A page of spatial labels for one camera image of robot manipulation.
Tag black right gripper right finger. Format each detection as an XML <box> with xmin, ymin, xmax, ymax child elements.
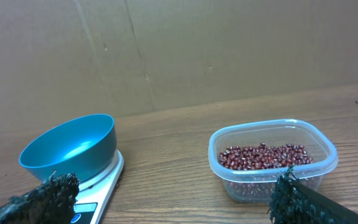
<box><xmin>268</xmin><ymin>166</ymin><xmax>358</xmax><ymax>224</ymax></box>

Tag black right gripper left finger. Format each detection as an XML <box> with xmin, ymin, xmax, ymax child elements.
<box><xmin>0</xmin><ymin>173</ymin><xmax>80</xmax><ymax>224</ymax></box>

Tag white digital kitchen scale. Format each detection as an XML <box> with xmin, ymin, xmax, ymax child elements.
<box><xmin>70</xmin><ymin>150</ymin><xmax>124</xmax><ymax>224</ymax></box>

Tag teal blue bowl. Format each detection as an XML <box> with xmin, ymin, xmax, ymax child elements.
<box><xmin>19</xmin><ymin>114</ymin><xmax>117</xmax><ymax>182</ymax></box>

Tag red adzuki beans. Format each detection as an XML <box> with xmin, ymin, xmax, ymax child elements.
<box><xmin>218</xmin><ymin>142</ymin><xmax>313</xmax><ymax>170</ymax></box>

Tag clear plastic container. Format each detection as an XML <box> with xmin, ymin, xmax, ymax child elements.
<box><xmin>208</xmin><ymin>119</ymin><xmax>338</xmax><ymax>203</ymax></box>

